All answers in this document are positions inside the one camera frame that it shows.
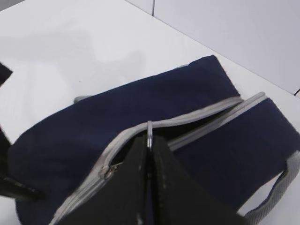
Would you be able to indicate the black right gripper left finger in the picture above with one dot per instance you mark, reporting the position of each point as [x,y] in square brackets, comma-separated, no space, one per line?
[122,199]

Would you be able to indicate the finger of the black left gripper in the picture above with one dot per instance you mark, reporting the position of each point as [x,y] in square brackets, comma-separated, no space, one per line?
[5,73]
[10,187]

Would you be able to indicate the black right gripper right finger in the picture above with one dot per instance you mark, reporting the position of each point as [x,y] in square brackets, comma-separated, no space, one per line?
[176,198]

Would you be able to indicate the navy blue lunch bag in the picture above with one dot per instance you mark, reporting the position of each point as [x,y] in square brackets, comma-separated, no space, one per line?
[244,153]

